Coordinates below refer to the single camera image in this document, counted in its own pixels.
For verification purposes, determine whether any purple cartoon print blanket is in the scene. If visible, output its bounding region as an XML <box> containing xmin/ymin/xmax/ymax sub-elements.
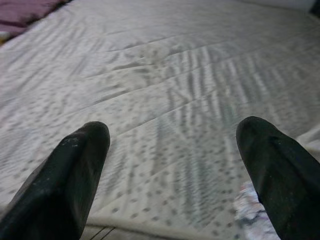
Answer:
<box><xmin>0</xmin><ymin>0</ymin><xmax>75</xmax><ymax>35</ymax></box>

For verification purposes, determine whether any white quilted mattress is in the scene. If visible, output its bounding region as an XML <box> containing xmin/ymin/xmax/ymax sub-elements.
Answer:
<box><xmin>0</xmin><ymin>0</ymin><xmax>320</xmax><ymax>240</ymax></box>

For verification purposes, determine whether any white patterned cloth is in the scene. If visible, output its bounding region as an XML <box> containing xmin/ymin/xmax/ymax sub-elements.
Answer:
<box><xmin>233</xmin><ymin>181</ymin><xmax>282</xmax><ymax>240</ymax></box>

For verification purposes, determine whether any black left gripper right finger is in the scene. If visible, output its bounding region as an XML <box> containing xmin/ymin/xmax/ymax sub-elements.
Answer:
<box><xmin>235</xmin><ymin>115</ymin><xmax>320</xmax><ymax>240</ymax></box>

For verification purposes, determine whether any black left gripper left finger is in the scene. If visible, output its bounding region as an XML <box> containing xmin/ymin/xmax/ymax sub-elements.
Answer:
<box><xmin>0</xmin><ymin>121</ymin><xmax>111</xmax><ymax>240</ymax></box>

